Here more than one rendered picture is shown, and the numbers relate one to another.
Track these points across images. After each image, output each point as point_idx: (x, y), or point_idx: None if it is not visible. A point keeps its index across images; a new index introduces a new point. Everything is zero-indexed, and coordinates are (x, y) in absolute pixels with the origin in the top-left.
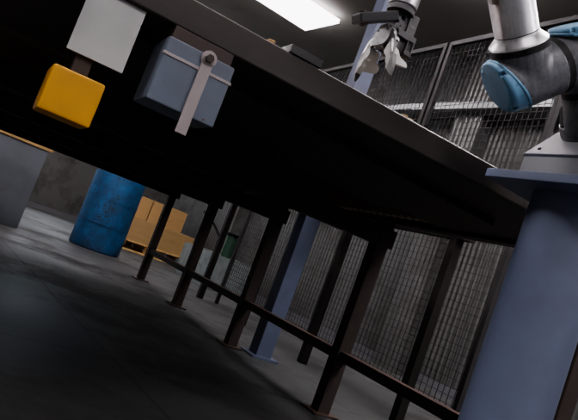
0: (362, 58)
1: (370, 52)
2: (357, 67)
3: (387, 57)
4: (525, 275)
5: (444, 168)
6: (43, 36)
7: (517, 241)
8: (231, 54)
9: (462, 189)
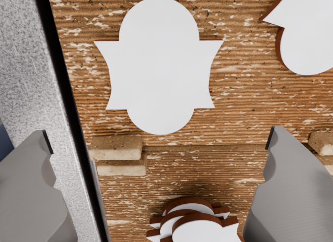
0: (307, 184)
1: (253, 219)
2: (291, 143)
3: (24, 168)
4: (2, 128)
5: None
6: None
7: (10, 149)
8: None
9: None
